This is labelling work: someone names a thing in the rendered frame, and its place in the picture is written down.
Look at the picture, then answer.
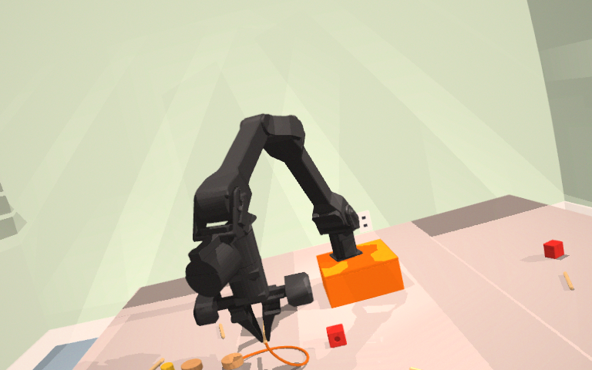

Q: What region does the tan round disc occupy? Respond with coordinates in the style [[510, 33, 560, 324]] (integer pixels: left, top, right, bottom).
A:
[[181, 358, 203, 370]]

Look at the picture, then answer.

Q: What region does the round wooden button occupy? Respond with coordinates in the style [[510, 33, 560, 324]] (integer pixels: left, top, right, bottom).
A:
[[221, 352, 244, 370]]

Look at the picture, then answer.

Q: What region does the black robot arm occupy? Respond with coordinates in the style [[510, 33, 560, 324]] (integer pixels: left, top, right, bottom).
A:
[[185, 114, 363, 298]]

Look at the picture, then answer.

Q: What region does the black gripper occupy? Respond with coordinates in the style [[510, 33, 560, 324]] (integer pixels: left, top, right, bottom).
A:
[[193, 257, 314, 343]]

